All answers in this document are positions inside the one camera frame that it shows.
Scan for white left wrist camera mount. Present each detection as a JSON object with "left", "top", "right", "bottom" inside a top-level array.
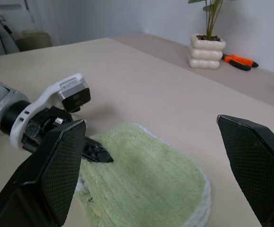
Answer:
[{"left": 9, "top": 72, "right": 92, "bottom": 152}]

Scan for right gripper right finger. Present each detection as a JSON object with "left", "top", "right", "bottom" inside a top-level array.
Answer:
[{"left": 216, "top": 114, "right": 274, "bottom": 227}]

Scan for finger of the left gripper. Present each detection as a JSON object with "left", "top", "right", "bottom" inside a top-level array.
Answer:
[{"left": 81, "top": 136, "right": 115, "bottom": 165}]

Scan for green plant in white pot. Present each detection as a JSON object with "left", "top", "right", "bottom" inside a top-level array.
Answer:
[{"left": 187, "top": 0, "right": 237, "bottom": 71}]

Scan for olive green chair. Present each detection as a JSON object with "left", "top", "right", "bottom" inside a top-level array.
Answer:
[{"left": 16, "top": 30, "right": 53, "bottom": 52}]

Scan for light green towel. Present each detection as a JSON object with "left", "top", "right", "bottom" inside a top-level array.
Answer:
[{"left": 75, "top": 122, "right": 213, "bottom": 227}]

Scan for orange and black pliers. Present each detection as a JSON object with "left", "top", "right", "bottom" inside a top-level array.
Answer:
[{"left": 221, "top": 53, "right": 259, "bottom": 72}]

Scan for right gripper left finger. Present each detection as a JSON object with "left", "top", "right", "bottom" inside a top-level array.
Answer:
[{"left": 0, "top": 119, "right": 88, "bottom": 227}]

